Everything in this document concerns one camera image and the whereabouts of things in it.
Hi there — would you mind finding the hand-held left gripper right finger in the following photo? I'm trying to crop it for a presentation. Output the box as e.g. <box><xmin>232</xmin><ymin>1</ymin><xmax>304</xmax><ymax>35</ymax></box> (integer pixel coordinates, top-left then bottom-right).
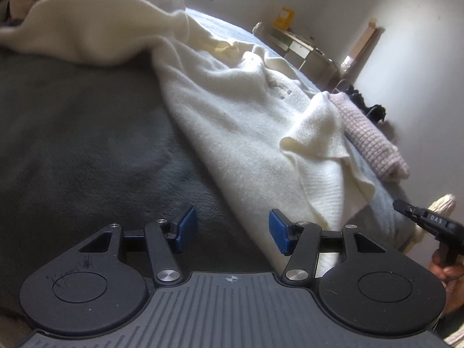
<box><xmin>269</xmin><ymin>208</ymin><xmax>387</xmax><ymax>286</ymax></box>

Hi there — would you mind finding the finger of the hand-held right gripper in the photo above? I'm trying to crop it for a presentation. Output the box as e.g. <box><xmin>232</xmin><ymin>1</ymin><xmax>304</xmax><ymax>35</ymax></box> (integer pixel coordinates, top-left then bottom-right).
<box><xmin>393</xmin><ymin>199</ymin><xmax>417</xmax><ymax>222</ymax></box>

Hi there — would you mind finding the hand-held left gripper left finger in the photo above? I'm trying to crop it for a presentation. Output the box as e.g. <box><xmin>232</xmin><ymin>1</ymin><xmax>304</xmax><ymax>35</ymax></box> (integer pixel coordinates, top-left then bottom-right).
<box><xmin>78</xmin><ymin>205</ymin><xmax>198</xmax><ymax>288</ymax></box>

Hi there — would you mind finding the person's right hand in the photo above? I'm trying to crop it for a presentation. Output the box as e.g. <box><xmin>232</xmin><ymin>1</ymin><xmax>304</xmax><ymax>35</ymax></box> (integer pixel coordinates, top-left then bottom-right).
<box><xmin>431</xmin><ymin>250</ymin><xmax>464</xmax><ymax>316</ymax></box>

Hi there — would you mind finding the fluffy cream cloth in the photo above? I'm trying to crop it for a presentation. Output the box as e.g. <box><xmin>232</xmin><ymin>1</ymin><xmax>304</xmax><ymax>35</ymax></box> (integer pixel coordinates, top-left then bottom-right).
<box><xmin>413</xmin><ymin>193</ymin><xmax>457</xmax><ymax>251</ymax></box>

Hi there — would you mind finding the folded pink knit sweater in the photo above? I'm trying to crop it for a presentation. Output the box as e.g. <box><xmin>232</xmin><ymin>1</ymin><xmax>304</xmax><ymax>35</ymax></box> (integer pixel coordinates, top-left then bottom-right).
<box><xmin>328</xmin><ymin>92</ymin><xmax>411</xmax><ymax>182</ymax></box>

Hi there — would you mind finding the black clothing pile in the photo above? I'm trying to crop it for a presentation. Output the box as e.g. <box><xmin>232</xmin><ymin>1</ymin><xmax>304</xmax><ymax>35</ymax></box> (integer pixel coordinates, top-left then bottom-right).
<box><xmin>344</xmin><ymin>85</ymin><xmax>387</xmax><ymax>122</ymax></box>

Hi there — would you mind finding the dark grey fleece blanket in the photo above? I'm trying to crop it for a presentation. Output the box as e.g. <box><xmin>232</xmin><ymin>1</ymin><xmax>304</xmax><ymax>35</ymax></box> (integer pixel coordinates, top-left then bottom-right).
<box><xmin>0</xmin><ymin>49</ymin><xmax>280</xmax><ymax>336</ymax></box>

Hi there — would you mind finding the wooden board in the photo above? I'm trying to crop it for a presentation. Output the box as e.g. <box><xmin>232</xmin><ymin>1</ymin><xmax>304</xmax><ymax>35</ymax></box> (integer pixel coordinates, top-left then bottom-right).
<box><xmin>349</xmin><ymin>17</ymin><xmax>384</xmax><ymax>64</ymax></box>

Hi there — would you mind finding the white low table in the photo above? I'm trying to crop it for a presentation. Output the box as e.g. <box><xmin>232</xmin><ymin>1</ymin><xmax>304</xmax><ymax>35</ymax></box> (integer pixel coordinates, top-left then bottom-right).
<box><xmin>253</xmin><ymin>22</ymin><xmax>349</xmax><ymax>93</ymax></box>

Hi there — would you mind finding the yellow box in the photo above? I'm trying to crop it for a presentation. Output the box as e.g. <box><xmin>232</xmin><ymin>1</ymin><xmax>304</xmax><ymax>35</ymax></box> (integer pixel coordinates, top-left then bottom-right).
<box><xmin>273</xmin><ymin>7</ymin><xmax>296</xmax><ymax>30</ymax></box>

